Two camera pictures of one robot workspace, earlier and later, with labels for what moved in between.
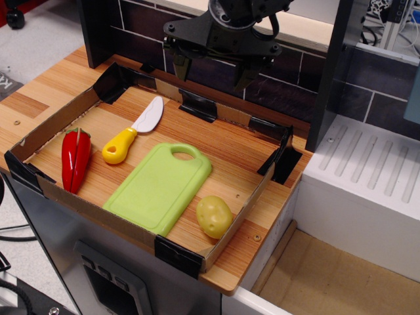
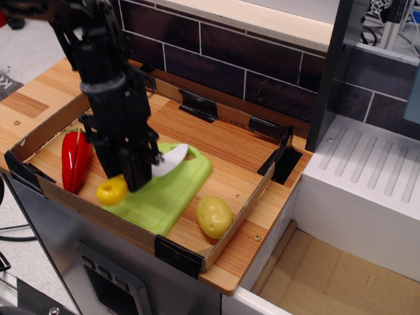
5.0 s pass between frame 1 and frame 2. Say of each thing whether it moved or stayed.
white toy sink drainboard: stayed
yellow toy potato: stayed
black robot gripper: moved
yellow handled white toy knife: moved
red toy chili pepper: stayed
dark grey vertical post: stayed
